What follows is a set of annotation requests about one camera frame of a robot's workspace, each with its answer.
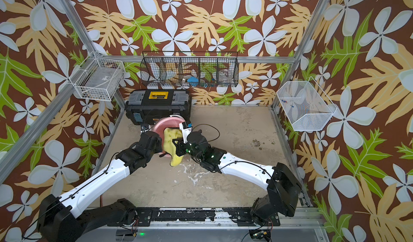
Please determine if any pink plastic bucket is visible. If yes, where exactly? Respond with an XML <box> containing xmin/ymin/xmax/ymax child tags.
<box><xmin>151</xmin><ymin>115</ymin><xmax>186</xmax><ymax>148</ymax></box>

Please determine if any yellow microfiber cloth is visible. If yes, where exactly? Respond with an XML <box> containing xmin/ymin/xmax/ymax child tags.
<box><xmin>163</xmin><ymin>128</ymin><xmax>183</xmax><ymax>167</ymax></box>

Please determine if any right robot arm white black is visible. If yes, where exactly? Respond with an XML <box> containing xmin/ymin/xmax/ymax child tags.
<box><xmin>164</xmin><ymin>131</ymin><xmax>302</xmax><ymax>226</ymax></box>

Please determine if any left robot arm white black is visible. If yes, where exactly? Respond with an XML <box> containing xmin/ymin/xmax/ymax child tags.
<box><xmin>37</xmin><ymin>131</ymin><xmax>162</xmax><ymax>242</ymax></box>

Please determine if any black plastic toolbox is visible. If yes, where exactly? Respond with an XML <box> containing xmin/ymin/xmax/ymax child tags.
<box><xmin>125</xmin><ymin>89</ymin><xmax>192</xmax><ymax>125</ymax></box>

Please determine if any blue object in black basket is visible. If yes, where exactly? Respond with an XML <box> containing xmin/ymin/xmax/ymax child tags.
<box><xmin>187</xmin><ymin>77</ymin><xmax>199</xmax><ymax>86</ymax></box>

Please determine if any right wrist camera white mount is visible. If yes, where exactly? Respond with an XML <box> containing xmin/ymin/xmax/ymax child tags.
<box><xmin>179</xmin><ymin>121</ymin><xmax>193</xmax><ymax>144</ymax></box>

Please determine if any black wire basket back wall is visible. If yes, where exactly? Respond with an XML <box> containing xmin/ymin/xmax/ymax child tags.
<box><xmin>139</xmin><ymin>51</ymin><xmax>239</xmax><ymax>89</ymax></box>

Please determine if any white wire basket left wall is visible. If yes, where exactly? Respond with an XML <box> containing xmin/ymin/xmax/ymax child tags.
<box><xmin>70</xmin><ymin>52</ymin><xmax>125</xmax><ymax>102</ymax></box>

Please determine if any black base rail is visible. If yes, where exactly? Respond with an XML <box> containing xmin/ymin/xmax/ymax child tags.
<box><xmin>128</xmin><ymin>206</ymin><xmax>259</xmax><ymax>227</ymax></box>

